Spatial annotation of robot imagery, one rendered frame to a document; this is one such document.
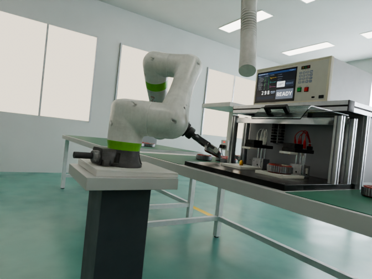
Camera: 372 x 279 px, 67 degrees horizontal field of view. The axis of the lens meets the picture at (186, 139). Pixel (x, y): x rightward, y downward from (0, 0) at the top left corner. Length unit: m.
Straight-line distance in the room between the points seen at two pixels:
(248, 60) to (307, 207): 1.96
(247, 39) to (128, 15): 3.78
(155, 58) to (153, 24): 5.15
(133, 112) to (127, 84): 4.97
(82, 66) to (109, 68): 0.52
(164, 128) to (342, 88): 0.88
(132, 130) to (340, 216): 0.70
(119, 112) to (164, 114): 0.16
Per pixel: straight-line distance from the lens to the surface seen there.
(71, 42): 5.80
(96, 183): 0.91
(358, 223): 0.88
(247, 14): 3.08
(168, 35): 6.60
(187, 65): 1.28
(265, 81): 1.62
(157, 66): 1.34
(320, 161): 1.51
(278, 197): 1.01
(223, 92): 7.29
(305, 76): 1.48
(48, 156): 5.62
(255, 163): 1.59
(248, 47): 2.84
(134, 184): 0.95
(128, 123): 1.02
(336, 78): 1.46
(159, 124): 0.98
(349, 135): 1.39
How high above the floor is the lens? 0.90
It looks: 1 degrees down
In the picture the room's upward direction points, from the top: 6 degrees clockwise
